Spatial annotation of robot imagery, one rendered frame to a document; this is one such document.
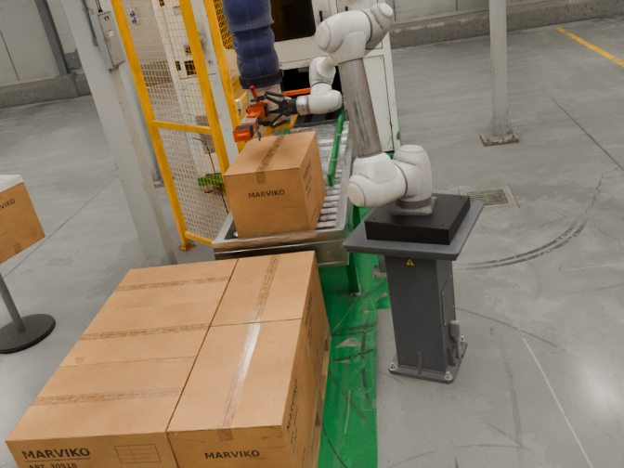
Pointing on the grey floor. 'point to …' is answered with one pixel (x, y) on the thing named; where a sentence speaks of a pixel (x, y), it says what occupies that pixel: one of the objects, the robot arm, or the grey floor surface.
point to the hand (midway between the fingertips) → (256, 111)
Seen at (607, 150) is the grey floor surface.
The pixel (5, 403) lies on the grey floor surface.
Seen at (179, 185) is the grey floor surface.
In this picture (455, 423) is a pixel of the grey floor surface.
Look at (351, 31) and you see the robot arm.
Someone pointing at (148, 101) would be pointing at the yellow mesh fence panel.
